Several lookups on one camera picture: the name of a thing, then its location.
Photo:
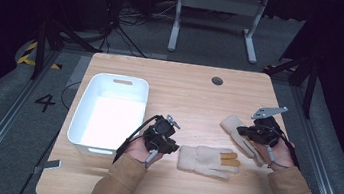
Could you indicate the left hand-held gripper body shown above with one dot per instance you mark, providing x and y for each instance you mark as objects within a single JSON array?
[{"x": 158, "y": 132}]

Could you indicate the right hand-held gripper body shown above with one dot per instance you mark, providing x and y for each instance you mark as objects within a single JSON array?
[{"x": 268, "y": 131}]

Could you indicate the beige work glove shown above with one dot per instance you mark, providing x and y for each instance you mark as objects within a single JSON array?
[
  {"x": 232, "y": 125},
  {"x": 202, "y": 161}
]

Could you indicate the white plastic bin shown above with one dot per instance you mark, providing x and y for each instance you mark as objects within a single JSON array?
[{"x": 113, "y": 119}]

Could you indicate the person's right hand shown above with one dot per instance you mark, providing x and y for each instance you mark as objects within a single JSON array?
[{"x": 281, "y": 155}]

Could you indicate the person's left hand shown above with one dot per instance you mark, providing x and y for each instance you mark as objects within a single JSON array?
[{"x": 137, "y": 151}]

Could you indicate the black metal stand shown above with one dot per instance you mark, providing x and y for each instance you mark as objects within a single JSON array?
[
  {"x": 310, "y": 91},
  {"x": 41, "y": 49}
]

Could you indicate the yellow black hazard tape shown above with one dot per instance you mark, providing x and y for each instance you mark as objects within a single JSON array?
[{"x": 27, "y": 54}]

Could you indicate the metal floor rail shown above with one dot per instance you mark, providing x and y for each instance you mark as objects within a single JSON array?
[
  {"x": 318, "y": 170},
  {"x": 5, "y": 122}
]

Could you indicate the grey metal desk frame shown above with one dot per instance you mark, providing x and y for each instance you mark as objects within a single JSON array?
[{"x": 219, "y": 3}]

